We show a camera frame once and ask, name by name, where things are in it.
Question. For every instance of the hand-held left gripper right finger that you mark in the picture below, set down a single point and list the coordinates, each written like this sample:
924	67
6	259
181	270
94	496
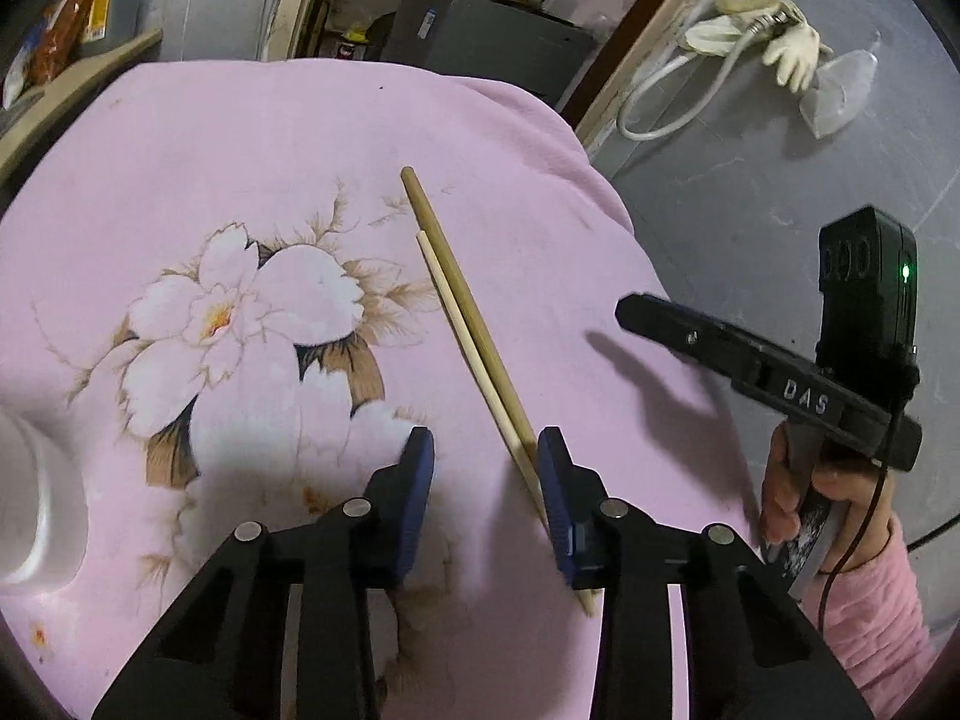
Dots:
555	495

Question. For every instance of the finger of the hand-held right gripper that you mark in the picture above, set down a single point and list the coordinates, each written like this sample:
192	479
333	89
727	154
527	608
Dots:
675	330

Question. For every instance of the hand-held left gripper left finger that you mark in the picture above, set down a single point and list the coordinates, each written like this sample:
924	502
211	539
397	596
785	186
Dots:
416	495

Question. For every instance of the light wooden chopstick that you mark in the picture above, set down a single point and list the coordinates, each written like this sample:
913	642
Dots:
452	307

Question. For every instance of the brown wooden chopstick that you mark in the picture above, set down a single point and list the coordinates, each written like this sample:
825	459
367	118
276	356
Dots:
458	277

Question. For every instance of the white utensil holder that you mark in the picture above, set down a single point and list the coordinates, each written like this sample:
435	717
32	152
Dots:
37	510

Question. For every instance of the person's right forearm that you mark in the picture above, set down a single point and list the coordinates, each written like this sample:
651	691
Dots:
877	615

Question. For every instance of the person's right hand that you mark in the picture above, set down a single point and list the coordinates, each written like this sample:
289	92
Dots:
780	495

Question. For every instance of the clear plastic bag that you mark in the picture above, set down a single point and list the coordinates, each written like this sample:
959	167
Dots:
836	90

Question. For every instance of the white work glove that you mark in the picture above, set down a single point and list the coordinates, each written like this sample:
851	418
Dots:
799	52
716	34

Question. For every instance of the grey cabinet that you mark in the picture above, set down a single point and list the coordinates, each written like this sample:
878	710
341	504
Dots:
487	37

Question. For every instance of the pink floral blanket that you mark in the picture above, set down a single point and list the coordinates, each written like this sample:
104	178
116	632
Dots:
225	165

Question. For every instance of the white seasoning bag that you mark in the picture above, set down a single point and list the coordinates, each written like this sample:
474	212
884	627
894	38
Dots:
19	67

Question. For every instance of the orange-brown packet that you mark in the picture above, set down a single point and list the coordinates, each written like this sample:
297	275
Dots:
64	22

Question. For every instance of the wooden door frame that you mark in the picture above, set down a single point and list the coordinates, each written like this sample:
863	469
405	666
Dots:
660	30

